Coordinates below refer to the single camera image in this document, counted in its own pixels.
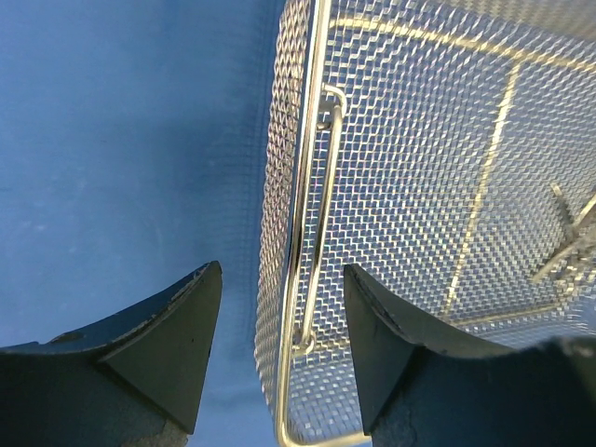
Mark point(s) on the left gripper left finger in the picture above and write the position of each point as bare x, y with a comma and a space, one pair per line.
132, 379

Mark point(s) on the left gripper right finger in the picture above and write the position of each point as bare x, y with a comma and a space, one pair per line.
422, 382

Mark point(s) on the wire mesh instrument tray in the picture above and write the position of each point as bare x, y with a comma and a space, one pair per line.
418, 139

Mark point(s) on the blue surgical wrap cloth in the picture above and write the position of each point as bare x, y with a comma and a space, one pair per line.
133, 137

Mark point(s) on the steel surgical instruments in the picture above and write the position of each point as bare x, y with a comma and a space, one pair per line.
575, 254

